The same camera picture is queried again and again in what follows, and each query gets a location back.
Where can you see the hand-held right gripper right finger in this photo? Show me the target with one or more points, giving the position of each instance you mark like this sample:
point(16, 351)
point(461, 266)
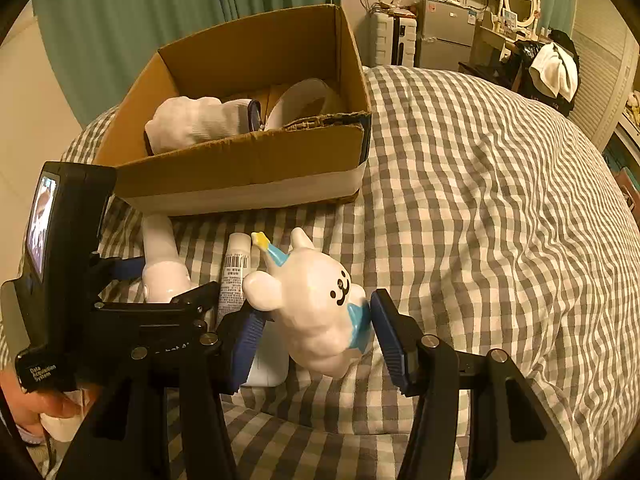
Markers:
point(392, 332)

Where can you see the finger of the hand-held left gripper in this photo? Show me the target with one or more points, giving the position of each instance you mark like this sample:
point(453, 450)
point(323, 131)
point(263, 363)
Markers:
point(192, 302)
point(125, 267)

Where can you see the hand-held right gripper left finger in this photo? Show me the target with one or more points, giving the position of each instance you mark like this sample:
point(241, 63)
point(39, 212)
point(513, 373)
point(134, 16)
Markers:
point(244, 347)

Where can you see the white plastic bottle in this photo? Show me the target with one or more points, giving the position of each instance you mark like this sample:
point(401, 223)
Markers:
point(160, 265)

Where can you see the white bear figurine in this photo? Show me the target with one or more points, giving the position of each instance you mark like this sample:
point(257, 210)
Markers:
point(312, 305)

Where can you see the cardboard box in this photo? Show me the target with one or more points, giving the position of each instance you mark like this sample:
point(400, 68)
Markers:
point(260, 170)

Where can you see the person's left hand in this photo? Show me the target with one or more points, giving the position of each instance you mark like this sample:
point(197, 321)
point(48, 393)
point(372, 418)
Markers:
point(37, 407)

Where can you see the white rectangular case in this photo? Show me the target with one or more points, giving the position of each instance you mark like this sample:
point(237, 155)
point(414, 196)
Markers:
point(270, 365)

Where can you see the white tube with barcode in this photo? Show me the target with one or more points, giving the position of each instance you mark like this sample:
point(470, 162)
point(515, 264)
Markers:
point(234, 272)

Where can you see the white object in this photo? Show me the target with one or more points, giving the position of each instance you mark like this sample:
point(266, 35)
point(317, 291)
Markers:
point(62, 425)

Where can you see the grey checkered blanket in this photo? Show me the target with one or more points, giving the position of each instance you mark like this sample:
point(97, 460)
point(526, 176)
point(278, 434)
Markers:
point(475, 240)

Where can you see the white cloth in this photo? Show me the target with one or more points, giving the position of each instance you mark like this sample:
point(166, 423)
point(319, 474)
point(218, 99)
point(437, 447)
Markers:
point(195, 122)

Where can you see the dark blue rimmed object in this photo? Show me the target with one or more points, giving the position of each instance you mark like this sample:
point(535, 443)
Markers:
point(256, 116)

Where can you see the white tape roll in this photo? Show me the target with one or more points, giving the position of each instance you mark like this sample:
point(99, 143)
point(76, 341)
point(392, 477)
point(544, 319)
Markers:
point(305, 97)

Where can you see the black chair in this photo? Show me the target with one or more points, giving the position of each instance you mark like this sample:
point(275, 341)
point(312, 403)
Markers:
point(530, 72)

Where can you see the white suitcase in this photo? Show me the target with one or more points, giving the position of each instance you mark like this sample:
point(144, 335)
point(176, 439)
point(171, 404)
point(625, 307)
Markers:
point(392, 37)

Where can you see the silver refrigerator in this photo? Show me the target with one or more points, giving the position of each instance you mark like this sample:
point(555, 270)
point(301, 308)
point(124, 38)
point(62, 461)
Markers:
point(445, 35)

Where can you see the wooden dressing table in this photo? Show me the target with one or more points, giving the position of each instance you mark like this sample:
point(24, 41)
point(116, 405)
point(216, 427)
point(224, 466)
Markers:
point(492, 45)

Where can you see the white towel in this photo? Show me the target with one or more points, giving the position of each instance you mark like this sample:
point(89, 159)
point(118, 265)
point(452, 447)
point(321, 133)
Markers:
point(550, 70)

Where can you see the white slatted wardrobe door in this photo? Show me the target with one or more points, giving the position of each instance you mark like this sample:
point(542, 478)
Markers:
point(607, 55)

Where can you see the round white mirror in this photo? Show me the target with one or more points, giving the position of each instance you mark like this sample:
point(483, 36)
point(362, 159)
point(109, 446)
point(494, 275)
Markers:
point(522, 2)

